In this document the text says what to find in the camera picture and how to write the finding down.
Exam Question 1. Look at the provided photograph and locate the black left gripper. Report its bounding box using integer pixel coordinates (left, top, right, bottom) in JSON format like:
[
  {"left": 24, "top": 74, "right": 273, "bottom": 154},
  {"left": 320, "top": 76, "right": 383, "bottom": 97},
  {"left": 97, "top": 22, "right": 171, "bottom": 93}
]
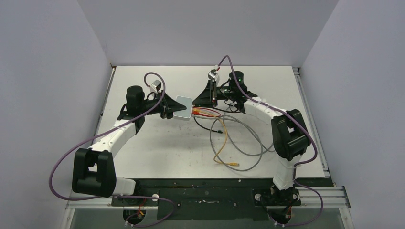
[{"left": 139, "top": 90, "right": 186, "bottom": 119}]

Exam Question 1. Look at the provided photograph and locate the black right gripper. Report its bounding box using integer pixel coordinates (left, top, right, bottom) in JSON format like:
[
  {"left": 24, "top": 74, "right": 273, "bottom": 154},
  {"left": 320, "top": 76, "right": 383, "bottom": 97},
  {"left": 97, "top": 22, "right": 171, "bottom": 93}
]
[{"left": 192, "top": 81, "right": 235, "bottom": 109}]

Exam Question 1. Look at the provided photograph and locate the white network switch box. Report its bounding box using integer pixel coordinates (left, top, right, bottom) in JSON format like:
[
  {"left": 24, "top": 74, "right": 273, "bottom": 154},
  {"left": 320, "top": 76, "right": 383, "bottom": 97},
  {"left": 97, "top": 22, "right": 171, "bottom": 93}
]
[{"left": 173, "top": 95, "right": 192, "bottom": 121}]

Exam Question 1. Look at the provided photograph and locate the black ethernet cable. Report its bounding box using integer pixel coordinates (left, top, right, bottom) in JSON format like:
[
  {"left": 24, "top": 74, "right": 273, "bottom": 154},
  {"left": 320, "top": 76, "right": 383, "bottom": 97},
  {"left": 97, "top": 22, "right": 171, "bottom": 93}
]
[{"left": 192, "top": 101, "right": 241, "bottom": 134}]

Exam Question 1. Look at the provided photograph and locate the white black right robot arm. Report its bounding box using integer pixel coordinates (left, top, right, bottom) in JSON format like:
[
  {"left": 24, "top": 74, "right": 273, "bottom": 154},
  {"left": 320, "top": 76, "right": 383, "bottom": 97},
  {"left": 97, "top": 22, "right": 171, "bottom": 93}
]
[{"left": 192, "top": 69, "right": 310, "bottom": 204}]

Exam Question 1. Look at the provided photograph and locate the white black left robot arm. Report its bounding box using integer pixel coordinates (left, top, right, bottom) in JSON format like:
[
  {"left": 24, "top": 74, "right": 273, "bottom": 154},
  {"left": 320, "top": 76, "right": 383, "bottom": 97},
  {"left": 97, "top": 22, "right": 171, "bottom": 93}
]
[{"left": 72, "top": 86, "right": 192, "bottom": 206}]

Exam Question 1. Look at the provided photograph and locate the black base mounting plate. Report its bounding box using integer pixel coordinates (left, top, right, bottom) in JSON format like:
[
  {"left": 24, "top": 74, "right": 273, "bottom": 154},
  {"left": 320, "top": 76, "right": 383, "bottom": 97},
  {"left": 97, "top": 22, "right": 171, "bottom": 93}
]
[{"left": 111, "top": 178, "right": 334, "bottom": 221}]

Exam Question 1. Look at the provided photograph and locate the yellow ethernet cable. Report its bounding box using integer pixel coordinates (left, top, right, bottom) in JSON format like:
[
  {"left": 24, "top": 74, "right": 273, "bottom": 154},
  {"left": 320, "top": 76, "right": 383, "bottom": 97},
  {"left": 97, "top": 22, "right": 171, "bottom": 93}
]
[{"left": 192, "top": 108, "right": 239, "bottom": 166}]

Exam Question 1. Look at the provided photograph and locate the red ethernet cable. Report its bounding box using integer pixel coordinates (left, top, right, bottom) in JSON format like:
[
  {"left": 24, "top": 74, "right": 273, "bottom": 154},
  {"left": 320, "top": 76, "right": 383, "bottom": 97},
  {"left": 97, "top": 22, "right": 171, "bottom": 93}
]
[{"left": 192, "top": 107, "right": 222, "bottom": 118}]

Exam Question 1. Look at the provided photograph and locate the grey ethernet cable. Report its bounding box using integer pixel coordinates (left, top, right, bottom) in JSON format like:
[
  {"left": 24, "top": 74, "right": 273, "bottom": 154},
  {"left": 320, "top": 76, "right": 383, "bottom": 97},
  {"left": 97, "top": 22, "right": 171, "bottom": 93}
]
[{"left": 192, "top": 112, "right": 276, "bottom": 172}]

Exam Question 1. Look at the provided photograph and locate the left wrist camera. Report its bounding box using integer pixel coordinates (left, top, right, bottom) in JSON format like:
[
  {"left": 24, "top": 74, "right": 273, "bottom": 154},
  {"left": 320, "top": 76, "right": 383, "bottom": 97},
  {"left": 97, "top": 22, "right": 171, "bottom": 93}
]
[{"left": 149, "top": 80, "right": 162, "bottom": 94}]

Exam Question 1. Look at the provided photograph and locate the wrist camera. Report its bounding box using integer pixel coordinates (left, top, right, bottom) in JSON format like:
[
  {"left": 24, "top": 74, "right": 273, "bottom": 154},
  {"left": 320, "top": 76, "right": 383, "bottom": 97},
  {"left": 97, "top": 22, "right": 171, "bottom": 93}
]
[
  {"left": 208, "top": 69, "right": 220, "bottom": 85},
  {"left": 149, "top": 80, "right": 162, "bottom": 94}
]

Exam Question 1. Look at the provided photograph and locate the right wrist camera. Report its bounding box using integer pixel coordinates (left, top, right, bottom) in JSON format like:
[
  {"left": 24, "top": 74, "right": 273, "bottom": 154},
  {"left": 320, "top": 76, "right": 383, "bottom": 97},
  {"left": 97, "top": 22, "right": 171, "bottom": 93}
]
[{"left": 208, "top": 69, "right": 220, "bottom": 85}]

